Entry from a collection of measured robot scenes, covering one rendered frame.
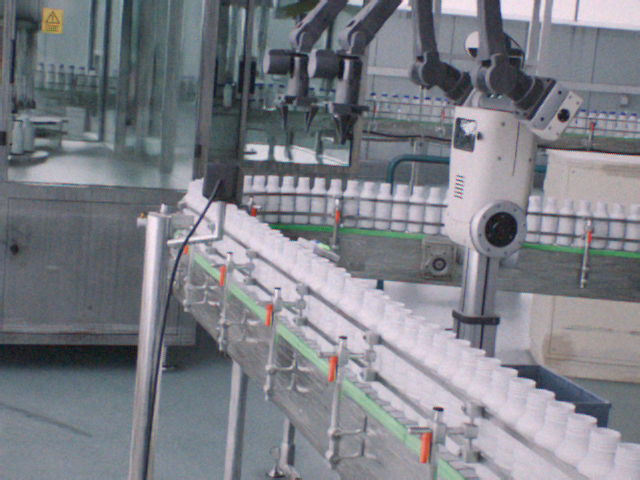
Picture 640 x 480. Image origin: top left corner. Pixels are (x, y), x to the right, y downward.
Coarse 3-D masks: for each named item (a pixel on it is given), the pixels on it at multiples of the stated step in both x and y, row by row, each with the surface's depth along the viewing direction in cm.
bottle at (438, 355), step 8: (440, 336) 213; (448, 336) 213; (432, 344) 214; (440, 344) 213; (432, 352) 214; (440, 352) 213; (424, 360) 215; (432, 360) 213; (440, 360) 212; (432, 368) 213; (424, 376) 214; (424, 384) 214; (432, 384) 213; (424, 392) 214; (432, 392) 213; (424, 400) 214; (432, 400) 213; (424, 408) 214; (424, 424) 214
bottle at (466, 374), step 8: (464, 352) 202; (472, 352) 205; (480, 352) 204; (464, 360) 202; (472, 360) 201; (464, 368) 202; (472, 368) 202; (456, 376) 203; (464, 376) 202; (472, 376) 201; (456, 384) 202; (464, 384) 201; (464, 392) 201; (456, 400) 202; (456, 408) 202; (448, 416) 204; (456, 416) 202; (448, 424) 204; (456, 424) 202; (448, 440) 204; (448, 448) 204; (456, 448) 203
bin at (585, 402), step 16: (512, 368) 293; (528, 368) 294; (544, 368) 293; (544, 384) 292; (560, 384) 285; (576, 384) 279; (560, 400) 285; (576, 400) 278; (592, 400) 272; (592, 416) 265
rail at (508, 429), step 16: (192, 208) 392; (240, 240) 334; (224, 256) 350; (256, 256) 317; (240, 272) 333; (352, 320) 247; (320, 336) 266; (400, 352) 222; (416, 368) 215; (384, 384) 229; (448, 384) 202; (464, 400) 196; (496, 416) 185; (512, 432) 180; (560, 464) 167
